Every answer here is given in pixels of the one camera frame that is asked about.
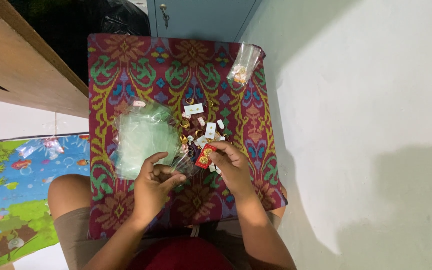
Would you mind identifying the heap of jewelry and tags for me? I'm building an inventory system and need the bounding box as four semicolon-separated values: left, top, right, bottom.
178;111;232;175

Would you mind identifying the person's left hand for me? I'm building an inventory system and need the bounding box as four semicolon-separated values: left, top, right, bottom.
133;152;187;223

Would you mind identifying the wooden table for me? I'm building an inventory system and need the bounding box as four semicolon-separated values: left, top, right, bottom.
0;0;89;119

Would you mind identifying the crumpled clear plastic wrapper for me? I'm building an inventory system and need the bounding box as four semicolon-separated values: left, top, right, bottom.
15;136;65;159

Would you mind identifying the white card with gold studs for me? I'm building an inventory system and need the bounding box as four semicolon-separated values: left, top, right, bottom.
184;103;205;116

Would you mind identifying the person's left leg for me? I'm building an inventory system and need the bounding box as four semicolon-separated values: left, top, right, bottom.
47;173;93;222

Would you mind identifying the maroon patterned woven cloth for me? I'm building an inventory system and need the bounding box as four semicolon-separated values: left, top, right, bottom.
87;33;288;241

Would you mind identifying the small clear plastic bag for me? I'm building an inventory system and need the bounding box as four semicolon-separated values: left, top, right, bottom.
171;152;202;179

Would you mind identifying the blue cabinet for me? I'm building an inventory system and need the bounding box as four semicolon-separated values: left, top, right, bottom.
146;0;262;43

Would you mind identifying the cabinet key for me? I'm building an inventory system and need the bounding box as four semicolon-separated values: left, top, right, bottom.
159;4;170;29

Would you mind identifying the red shirt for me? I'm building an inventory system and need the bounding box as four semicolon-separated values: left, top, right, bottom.
127;236;236;270

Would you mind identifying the black plastic bag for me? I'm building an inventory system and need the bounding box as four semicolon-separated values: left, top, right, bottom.
8;0;151;85

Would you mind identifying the pile of clear plastic bags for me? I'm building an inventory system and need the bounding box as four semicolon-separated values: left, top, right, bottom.
112;98;181;181

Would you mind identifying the colourful cartoon play mat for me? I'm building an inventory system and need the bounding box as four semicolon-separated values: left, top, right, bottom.
0;134;91;269

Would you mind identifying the red card with gold earrings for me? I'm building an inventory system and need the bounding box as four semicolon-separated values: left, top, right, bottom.
195;144;217;169

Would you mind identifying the clear bag holding jewelry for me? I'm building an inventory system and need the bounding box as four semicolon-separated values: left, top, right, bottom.
226;42;264;87

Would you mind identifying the person's right hand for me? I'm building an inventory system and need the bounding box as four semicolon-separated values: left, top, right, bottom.
208;141;258;202

